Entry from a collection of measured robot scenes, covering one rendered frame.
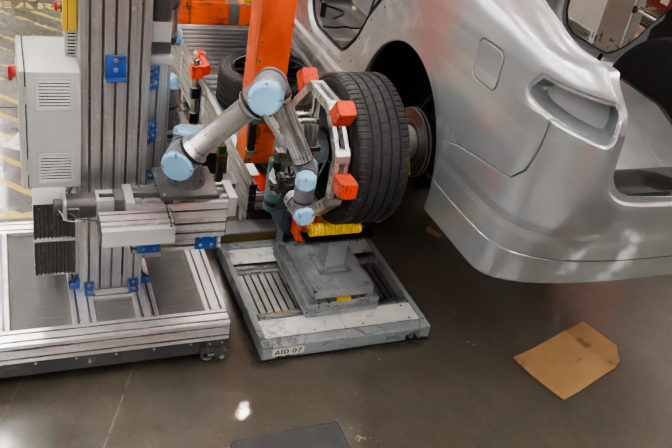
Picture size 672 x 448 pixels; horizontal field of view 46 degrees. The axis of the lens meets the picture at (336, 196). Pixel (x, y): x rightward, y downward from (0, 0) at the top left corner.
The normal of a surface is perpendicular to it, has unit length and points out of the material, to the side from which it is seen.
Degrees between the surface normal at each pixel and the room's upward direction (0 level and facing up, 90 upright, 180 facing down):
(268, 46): 90
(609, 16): 90
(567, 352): 2
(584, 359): 2
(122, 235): 90
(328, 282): 0
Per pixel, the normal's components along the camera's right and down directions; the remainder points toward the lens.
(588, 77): -0.17, 0.12
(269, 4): 0.36, 0.52
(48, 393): 0.16, -0.85
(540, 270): 0.02, 0.63
